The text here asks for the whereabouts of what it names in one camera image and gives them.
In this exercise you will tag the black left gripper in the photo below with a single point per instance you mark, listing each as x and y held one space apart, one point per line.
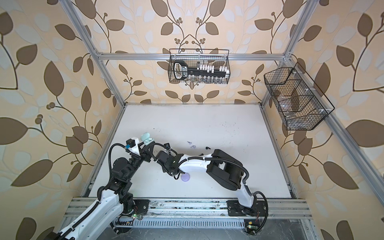
143 152

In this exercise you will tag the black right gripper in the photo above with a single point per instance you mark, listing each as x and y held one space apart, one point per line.
165 169

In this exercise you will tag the black wire basket right wall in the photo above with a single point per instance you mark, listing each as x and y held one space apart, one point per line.
300 102

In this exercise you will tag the black socket holder tool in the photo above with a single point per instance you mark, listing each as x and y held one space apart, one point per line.
183 71

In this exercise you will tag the purple round earbud case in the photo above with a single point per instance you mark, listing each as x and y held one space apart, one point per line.
185 177

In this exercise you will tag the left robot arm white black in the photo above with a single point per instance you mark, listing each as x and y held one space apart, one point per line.
113 200

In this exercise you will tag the black wire basket wall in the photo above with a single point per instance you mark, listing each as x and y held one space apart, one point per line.
300 102
216 57

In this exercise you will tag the mint green charging case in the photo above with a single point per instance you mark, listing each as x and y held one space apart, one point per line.
146 139

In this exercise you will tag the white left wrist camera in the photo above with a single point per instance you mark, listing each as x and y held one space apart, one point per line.
132 146

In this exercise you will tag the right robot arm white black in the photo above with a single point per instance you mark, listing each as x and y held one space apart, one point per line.
228 172

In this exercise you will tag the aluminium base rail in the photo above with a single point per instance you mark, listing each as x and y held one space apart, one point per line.
209 213

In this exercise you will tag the black wire basket back wall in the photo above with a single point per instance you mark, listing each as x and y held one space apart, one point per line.
216 57

